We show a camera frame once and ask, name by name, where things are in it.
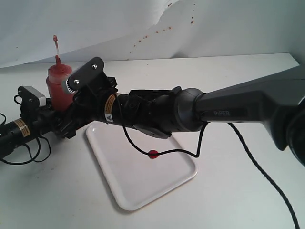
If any white paper backdrop sheet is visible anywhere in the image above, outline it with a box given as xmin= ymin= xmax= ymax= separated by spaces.
xmin=0 ymin=0 xmax=305 ymax=68

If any red sauce blob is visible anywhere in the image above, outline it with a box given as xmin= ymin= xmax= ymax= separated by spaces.
xmin=148 ymin=150 xmax=159 ymax=159

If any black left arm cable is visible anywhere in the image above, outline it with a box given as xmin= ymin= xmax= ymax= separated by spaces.
xmin=0 ymin=95 xmax=51 ymax=165

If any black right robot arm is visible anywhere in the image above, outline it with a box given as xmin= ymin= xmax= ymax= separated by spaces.
xmin=66 ymin=64 xmax=305 ymax=164

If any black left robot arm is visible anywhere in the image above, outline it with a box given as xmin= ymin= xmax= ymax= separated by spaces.
xmin=0 ymin=104 xmax=78 ymax=165

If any white rectangular tray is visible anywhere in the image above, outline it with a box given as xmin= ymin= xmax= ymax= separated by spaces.
xmin=86 ymin=122 xmax=198 ymax=211

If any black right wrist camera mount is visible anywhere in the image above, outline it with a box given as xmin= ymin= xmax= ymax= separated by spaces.
xmin=61 ymin=57 xmax=104 ymax=94

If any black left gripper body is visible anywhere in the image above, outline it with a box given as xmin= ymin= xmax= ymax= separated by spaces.
xmin=35 ymin=102 xmax=71 ymax=136

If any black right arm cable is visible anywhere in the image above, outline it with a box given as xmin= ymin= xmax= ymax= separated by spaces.
xmin=112 ymin=94 xmax=300 ymax=229

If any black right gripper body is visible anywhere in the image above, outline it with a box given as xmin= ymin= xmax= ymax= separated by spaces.
xmin=71 ymin=72 xmax=117 ymax=124

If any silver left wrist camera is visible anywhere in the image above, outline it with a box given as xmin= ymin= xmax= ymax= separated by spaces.
xmin=18 ymin=86 xmax=47 ymax=120

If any red sauce squeeze bottle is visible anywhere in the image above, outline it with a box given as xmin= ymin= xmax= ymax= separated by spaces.
xmin=46 ymin=35 xmax=73 ymax=112

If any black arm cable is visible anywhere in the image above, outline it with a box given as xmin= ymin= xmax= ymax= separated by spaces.
xmin=0 ymin=95 xmax=51 ymax=165
xmin=112 ymin=94 xmax=300 ymax=229

